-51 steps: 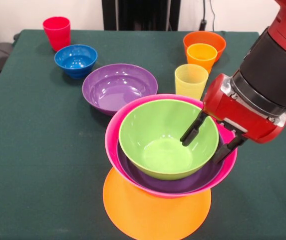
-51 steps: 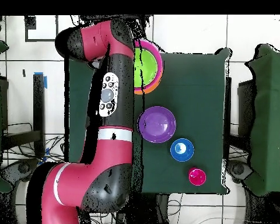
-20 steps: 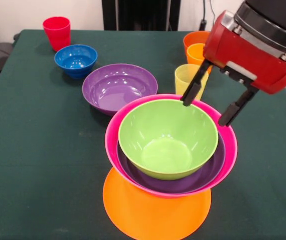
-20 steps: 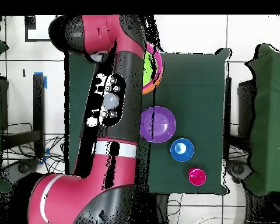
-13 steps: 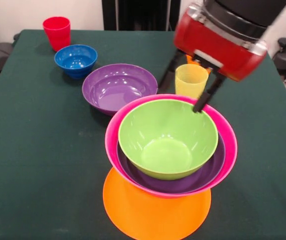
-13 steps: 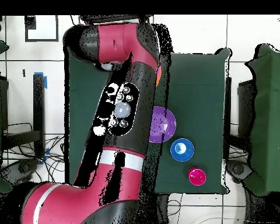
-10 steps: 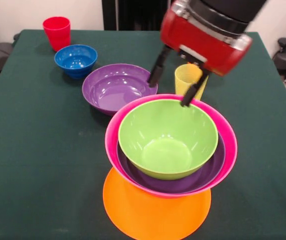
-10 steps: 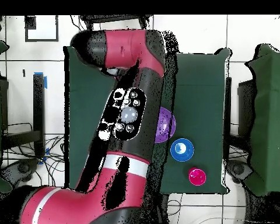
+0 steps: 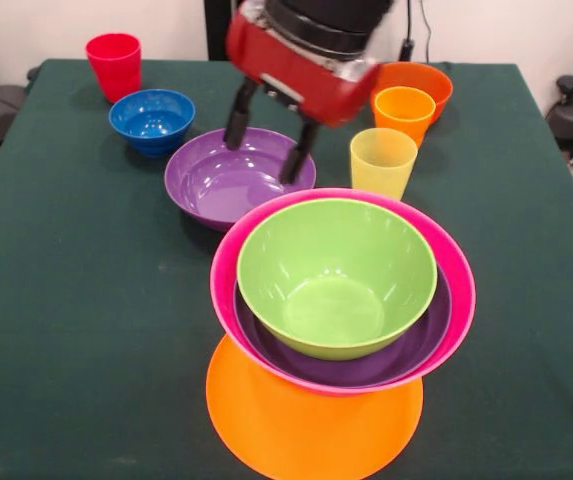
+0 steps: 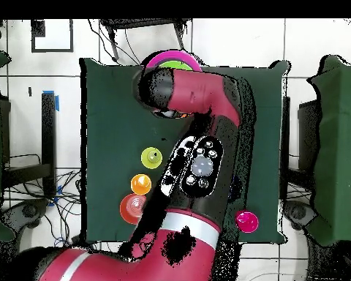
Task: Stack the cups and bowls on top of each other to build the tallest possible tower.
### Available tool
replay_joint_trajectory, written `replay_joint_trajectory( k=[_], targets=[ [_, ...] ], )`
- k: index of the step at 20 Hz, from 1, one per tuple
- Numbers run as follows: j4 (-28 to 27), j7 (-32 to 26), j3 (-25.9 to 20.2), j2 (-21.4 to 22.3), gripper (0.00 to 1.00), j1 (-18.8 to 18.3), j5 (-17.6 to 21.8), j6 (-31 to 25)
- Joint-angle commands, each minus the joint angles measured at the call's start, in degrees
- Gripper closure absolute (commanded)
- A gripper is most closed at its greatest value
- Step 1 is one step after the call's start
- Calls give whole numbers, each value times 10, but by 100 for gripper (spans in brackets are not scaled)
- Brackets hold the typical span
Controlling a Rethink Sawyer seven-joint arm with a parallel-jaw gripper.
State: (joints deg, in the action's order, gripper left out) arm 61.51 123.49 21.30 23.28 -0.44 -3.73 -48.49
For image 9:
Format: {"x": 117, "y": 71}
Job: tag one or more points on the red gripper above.
{"x": 276, "y": 60}

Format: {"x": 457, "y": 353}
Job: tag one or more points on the purple plastic bowl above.
{"x": 206, "y": 180}
{"x": 341, "y": 371}

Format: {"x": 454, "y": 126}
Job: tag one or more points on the light green plastic bowl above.
{"x": 336, "y": 260}

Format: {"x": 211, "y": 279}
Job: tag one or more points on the large pink plastic bowl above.
{"x": 223, "y": 280}

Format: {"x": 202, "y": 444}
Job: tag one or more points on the large orange plastic bowl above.
{"x": 291, "y": 435}

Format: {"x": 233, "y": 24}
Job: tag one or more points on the yellow plastic cup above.
{"x": 381, "y": 165}

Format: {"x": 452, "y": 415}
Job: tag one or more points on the blue plastic bowl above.
{"x": 151, "y": 125}

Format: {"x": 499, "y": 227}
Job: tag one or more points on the orange plastic cup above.
{"x": 403, "y": 117}

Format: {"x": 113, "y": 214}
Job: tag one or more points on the red plastic cup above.
{"x": 113, "y": 70}

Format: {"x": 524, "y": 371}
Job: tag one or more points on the small red-orange plastic bowl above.
{"x": 441, "y": 87}

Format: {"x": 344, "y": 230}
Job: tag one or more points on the dark green tablecloth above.
{"x": 66, "y": 325}

